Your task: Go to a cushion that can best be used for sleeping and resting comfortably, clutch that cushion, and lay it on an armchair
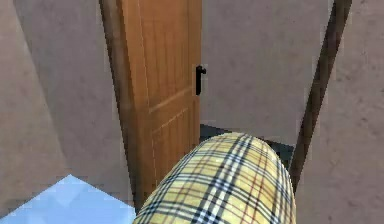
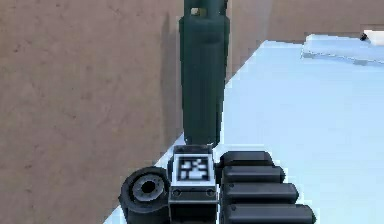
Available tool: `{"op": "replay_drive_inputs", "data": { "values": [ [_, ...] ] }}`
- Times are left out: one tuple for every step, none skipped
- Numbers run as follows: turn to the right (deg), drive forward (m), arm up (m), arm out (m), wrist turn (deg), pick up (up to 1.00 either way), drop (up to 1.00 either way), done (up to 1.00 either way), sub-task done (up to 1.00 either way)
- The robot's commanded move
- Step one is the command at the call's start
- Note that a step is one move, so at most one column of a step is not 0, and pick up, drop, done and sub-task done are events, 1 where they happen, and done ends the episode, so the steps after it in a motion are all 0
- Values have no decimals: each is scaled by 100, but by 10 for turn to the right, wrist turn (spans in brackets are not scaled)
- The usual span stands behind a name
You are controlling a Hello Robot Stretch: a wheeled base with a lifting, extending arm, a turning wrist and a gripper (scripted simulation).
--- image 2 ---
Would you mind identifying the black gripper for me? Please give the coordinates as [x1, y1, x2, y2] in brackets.
[118, 166, 173, 224]

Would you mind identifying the dark green tall cylinder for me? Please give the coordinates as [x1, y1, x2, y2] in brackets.
[178, 0, 231, 148]

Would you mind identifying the pale blue flat slab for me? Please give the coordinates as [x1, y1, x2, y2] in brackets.
[300, 33, 384, 66]

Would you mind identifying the white block with black tip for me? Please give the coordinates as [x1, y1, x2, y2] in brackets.
[359, 29, 384, 46]

